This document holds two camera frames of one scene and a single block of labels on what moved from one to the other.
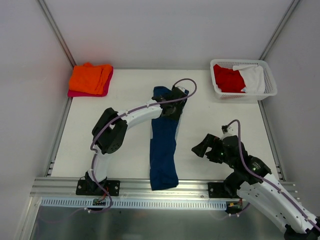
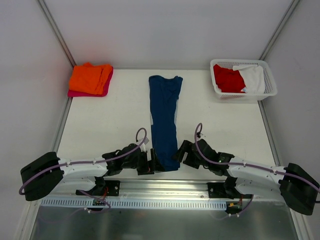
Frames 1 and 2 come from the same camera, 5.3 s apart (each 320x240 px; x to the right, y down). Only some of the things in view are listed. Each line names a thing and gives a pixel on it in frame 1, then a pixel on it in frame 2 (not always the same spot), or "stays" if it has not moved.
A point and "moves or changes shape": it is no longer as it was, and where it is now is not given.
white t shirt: x=254 y=76 stays
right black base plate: x=218 y=190 stays
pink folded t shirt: x=72 y=93 stays
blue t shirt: x=163 y=172 moves or changes shape
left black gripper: x=173 y=107 -> x=144 y=163
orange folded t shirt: x=89 y=78 stays
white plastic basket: x=270 y=87 stays
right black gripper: x=213 y=149 -> x=188 y=153
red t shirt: x=228 y=80 stays
